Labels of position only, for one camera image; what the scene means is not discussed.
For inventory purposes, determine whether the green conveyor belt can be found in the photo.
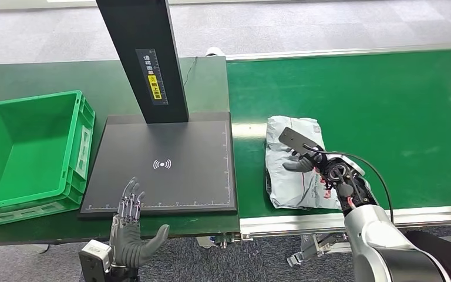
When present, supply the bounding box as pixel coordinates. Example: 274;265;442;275
225;48;451;220

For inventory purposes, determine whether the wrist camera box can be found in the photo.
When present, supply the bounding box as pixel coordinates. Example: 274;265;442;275
278;126;324;155
78;239;114;282

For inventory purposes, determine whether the thin black machine cable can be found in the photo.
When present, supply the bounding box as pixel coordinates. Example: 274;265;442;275
182;56;198;88

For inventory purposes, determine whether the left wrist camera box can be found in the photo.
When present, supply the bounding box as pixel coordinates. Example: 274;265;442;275
78;239;114;282

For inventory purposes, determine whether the black yellow label sticker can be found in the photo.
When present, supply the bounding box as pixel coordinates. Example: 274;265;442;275
135;48;170;106

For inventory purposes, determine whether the grey mailer package red print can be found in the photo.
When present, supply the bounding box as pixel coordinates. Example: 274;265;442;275
264;115;371;212

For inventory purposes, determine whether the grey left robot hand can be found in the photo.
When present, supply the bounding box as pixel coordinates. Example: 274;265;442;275
109;177;171;269

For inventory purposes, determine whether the black inbound scanner machine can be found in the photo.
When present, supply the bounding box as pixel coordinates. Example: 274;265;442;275
78;0;238;220

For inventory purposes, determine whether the aluminium conveyor frame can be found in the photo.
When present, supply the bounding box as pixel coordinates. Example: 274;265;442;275
206;42;451;250

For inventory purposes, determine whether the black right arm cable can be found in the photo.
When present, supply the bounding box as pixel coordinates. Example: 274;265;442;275
302;144;395;225

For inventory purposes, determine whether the green plastic crate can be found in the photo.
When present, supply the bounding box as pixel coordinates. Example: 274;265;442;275
0;90;96;230

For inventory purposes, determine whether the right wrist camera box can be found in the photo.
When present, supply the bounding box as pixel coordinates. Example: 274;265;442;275
278;126;324;155

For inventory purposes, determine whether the metal conveyor bracket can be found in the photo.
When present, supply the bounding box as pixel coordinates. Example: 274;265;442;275
286;233;349;268

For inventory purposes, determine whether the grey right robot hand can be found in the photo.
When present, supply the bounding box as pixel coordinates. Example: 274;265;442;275
281;146;327;174

